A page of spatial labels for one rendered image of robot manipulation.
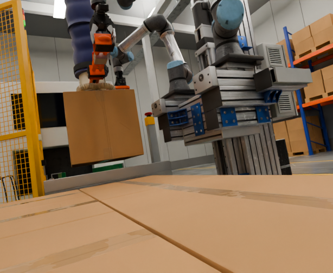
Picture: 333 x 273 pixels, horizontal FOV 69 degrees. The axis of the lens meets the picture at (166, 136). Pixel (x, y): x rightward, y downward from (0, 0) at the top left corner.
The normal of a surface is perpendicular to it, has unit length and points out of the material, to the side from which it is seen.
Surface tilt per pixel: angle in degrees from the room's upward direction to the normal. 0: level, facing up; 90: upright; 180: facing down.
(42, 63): 90
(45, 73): 90
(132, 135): 90
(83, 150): 90
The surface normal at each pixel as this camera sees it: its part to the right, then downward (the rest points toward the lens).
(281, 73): 0.46, -0.15
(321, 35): -0.87, 0.10
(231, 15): -0.05, 0.05
